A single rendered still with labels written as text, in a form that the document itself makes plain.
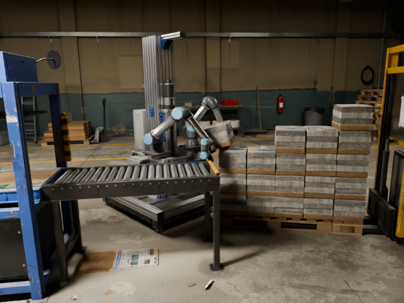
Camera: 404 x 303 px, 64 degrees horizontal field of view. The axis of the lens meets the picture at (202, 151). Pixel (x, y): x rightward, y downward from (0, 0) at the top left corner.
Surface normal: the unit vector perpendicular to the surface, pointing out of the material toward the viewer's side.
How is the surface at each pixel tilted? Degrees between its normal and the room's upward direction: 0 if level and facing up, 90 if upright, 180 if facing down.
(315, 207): 90
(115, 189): 90
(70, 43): 90
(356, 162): 90
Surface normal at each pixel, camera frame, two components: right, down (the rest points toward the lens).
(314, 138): -0.18, 0.21
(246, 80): 0.14, 0.20
